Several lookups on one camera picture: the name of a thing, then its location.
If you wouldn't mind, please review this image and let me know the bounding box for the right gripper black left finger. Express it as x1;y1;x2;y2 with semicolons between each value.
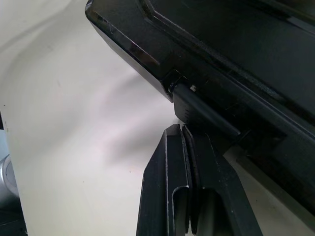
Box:
136;124;193;236

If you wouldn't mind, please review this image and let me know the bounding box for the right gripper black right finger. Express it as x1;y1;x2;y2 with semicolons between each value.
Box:
183;125;263;236

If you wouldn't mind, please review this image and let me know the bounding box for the dark screwdriver bit case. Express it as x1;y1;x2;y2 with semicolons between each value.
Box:
85;0;315;197

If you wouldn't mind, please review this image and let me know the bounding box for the silver robot body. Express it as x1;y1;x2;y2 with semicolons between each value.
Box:
0;127;18;209

